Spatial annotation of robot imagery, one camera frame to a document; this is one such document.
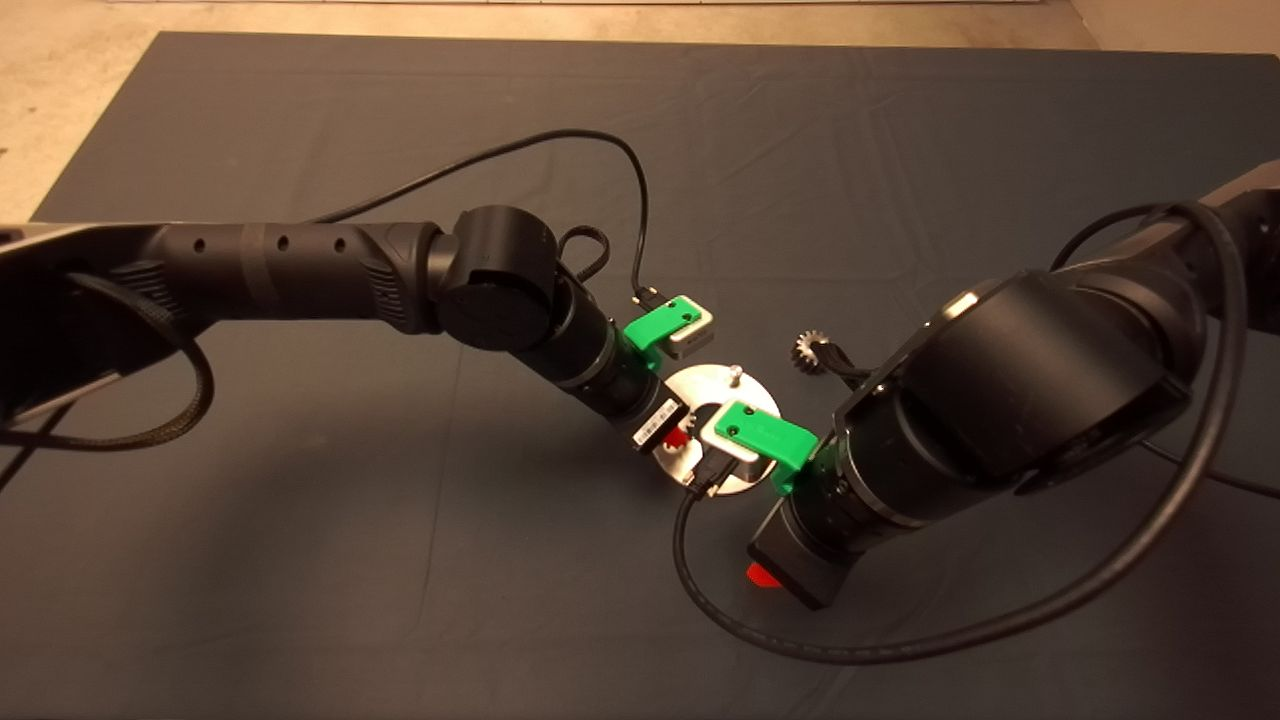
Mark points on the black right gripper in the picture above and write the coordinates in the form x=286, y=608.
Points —
x=800, y=570

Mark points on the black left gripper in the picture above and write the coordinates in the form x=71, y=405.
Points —
x=660, y=423

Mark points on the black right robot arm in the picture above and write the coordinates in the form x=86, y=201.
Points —
x=1030, y=400

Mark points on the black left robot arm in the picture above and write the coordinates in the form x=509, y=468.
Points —
x=300, y=270

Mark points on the round metal carrier plate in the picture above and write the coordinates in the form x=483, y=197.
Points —
x=700, y=385

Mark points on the dark steel planetary gear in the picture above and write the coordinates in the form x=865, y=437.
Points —
x=803, y=350

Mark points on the dark grey table cloth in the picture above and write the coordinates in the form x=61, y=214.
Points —
x=640, y=640

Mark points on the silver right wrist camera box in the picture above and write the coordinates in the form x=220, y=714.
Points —
x=735, y=468

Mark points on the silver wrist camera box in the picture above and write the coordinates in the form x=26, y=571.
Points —
x=735, y=468
x=692, y=342

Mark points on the green right camera mount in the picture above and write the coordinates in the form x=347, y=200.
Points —
x=770, y=435

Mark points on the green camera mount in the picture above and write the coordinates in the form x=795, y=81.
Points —
x=655, y=325
x=770, y=435

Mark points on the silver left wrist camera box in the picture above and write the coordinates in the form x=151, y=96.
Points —
x=692, y=342

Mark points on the green left camera mount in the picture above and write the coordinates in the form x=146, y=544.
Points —
x=655, y=325

